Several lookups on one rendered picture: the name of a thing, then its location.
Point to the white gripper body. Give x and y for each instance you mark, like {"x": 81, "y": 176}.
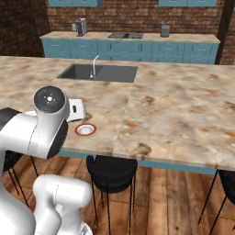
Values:
{"x": 78, "y": 117}

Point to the white tap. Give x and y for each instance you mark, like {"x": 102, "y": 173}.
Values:
{"x": 94, "y": 65}

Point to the grey toaster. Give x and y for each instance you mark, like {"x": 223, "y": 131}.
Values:
{"x": 165, "y": 30}

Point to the blue wall cupboard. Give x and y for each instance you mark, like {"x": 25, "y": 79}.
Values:
{"x": 75, "y": 2}
{"x": 187, "y": 2}

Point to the white saucer with red rim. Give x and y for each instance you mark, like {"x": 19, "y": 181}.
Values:
{"x": 85, "y": 129}

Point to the black hob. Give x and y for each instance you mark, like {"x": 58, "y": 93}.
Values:
{"x": 125, "y": 35}

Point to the blue base cupboard run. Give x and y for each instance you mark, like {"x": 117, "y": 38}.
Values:
{"x": 131, "y": 50}

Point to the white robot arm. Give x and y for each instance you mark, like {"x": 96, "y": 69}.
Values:
{"x": 27, "y": 134}

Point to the dark grey sink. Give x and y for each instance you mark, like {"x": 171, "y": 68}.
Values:
{"x": 104, "y": 73}

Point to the black stool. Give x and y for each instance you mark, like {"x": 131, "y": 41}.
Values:
{"x": 111, "y": 174}
{"x": 228, "y": 186}
{"x": 12, "y": 165}

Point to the blue island counter base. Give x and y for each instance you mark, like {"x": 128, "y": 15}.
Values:
{"x": 171, "y": 166}

